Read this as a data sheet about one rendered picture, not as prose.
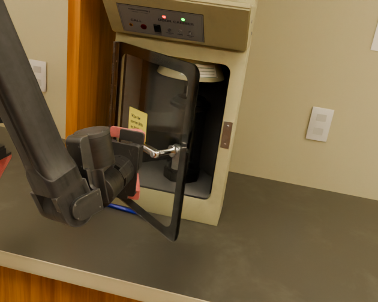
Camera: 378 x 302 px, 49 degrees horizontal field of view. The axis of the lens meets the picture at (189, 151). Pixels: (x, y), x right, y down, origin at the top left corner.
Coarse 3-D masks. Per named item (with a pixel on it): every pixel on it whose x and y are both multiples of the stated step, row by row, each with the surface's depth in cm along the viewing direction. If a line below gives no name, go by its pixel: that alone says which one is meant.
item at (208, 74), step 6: (186, 60) 101; (192, 60) 101; (198, 66) 101; (204, 66) 102; (210, 66) 103; (216, 66) 104; (204, 72) 102; (210, 72) 102; (216, 72) 104; (222, 72) 107; (204, 78) 102; (210, 78) 102; (216, 78) 104; (222, 78) 106
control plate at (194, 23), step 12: (120, 12) 90; (132, 12) 89; (144, 12) 88; (156, 12) 88; (168, 12) 87; (180, 12) 86; (144, 24) 92; (156, 24) 91; (168, 24) 90; (180, 24) 89; (192, 24) 88; (168, 36) 94; (180, 36) 93; (192, 36) 92
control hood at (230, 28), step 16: (112, 0) 88; (128, 0) 86; (144, 0) 85; (160, 0) 84; (176, 0) 83; (192, 0) 82; (208, 0) 82; (112, 16) 92; (208, 16) 85; (224, 16) 84; (240, 16) 83; (128, 32) 96; (208, 32) 90; (224, 32) 88; (240, 32) 87; (240, 48) 92
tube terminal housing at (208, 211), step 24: (240, 0) 91; (144, 48) 99; (168, 48) 98; (192, 48) 97; (216, 48) 96; (240, 72) 97; (240, 96) 104; (216, 168) 106; (216, 192) 108; (192, 216) 112; (216, 216) 110
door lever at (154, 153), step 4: (144, 144) 87; (148, 144) 87; (144, 148) 86; (148, 148) 85; (152, 148) 85; (168, 148) 88; (172, 148) 87; (148, 152) 85; (152, 152) 84; (156, 152) 84; (160, 152) 84; (164, 152) 85; (168, 152) 86; (172, 152) 87; (152, 156) 84; (156, 156) 84; (172, 156) 87
